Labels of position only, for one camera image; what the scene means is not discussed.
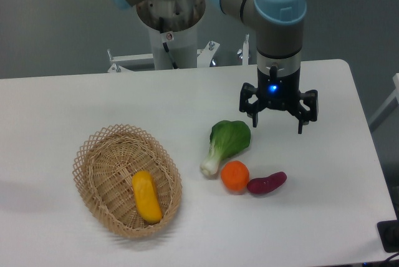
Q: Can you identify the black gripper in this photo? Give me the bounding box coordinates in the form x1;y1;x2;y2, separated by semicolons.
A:
239;69;319;134

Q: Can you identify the yellow mango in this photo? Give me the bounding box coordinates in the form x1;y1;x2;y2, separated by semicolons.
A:
132;170;163;224

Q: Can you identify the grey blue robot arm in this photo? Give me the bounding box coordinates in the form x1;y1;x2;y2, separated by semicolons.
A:
113;0;318;126

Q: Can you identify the woven wicker basket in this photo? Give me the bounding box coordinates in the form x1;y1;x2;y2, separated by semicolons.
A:
72;124;182;238

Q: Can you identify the green bok choy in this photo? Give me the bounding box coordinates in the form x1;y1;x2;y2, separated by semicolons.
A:
199;120;251;177

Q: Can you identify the orange fruit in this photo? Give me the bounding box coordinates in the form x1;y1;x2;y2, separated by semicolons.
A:
220;160;249;192

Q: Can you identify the purple sweet potato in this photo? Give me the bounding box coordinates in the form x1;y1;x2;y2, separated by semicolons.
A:
246;172;287;195

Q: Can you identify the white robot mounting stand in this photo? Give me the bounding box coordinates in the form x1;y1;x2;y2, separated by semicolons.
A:
106;26;252;74

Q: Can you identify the black device at table edge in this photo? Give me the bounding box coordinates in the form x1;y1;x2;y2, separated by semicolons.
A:
377;220;398;253

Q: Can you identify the white frame at right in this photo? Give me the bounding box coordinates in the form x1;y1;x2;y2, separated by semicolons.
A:
368;73;398;132

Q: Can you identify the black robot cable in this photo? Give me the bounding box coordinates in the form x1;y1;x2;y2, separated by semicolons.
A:
158;17;180;70

